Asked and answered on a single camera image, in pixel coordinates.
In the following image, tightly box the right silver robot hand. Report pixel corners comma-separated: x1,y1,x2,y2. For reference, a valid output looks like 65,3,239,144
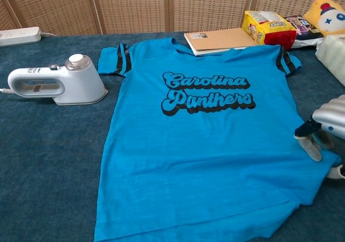
294,95,345,179

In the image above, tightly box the blue Carolina Panthers t-shirt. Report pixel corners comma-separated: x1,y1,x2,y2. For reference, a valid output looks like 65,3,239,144
94,37,342,242

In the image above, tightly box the white handheld steam iron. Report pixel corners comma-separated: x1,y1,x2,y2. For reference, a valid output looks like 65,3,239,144
7,53,109,106

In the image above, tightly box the long white cotton pad pack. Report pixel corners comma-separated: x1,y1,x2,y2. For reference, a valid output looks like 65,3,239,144
315,33,345,87

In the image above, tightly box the black snack packet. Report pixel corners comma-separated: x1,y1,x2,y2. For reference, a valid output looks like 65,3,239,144
285,15,325,49

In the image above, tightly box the yellow plush toy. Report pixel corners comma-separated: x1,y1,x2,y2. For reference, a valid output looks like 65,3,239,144
303,0,345,38

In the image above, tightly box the yellow Lipo snack bag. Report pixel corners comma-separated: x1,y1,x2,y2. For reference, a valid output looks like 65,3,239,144
241,10,298,51

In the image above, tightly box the kraft spiral notebook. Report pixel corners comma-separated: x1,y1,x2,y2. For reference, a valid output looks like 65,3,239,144
184,27,260,57

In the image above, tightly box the wicker folding screen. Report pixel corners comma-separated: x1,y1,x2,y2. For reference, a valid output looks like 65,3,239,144
0,0,345,37

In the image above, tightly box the dark teal table carpet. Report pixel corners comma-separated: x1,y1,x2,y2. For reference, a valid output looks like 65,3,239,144
0,31,345,242

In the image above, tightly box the white power strip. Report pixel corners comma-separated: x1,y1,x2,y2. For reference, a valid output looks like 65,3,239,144
0,26,43,47

